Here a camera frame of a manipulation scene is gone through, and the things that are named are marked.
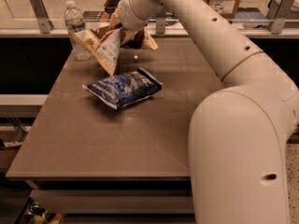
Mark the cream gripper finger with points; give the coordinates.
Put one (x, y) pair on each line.
(114, 18)

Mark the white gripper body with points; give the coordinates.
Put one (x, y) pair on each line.
(128, 12)

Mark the brown and cream chip bag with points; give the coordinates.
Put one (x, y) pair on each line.
(105, 43)

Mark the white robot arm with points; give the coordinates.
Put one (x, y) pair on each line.
(238, 135)

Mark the clear plastic water bottle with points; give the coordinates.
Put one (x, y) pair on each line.
(74, 22)

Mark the blue chip bag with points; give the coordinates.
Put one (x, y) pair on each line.
(119, 91)

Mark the middle metal railing post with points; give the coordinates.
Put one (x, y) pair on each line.
(160, 23)

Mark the metal railing post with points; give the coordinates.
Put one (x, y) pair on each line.
(278, 22)
(160, 23)
(44, 23)

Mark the left metal railing post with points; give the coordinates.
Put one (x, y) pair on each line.
(44, 23)

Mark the right metal railing post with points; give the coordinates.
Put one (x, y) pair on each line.
(278, 22)

